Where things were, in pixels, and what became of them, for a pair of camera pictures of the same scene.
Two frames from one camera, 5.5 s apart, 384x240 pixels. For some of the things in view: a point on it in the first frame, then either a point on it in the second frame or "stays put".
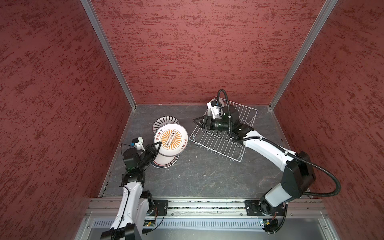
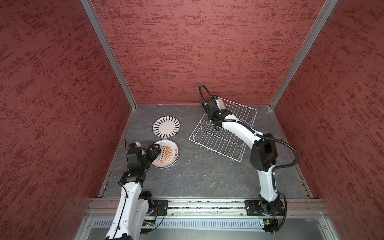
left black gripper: x=150 y=149 stays put
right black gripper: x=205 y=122 to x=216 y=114
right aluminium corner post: x=303 y=53 stays put
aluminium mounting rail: x=107 y=207 stays put
